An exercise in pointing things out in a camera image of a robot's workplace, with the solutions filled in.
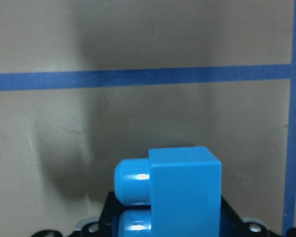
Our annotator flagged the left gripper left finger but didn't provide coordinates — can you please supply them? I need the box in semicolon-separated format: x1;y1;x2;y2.
31;192;120;237

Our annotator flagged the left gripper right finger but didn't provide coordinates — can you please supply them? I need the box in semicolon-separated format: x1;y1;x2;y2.
221;197;296;237

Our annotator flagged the blue toy block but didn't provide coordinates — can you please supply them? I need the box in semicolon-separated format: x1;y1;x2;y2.
114;147;222;237

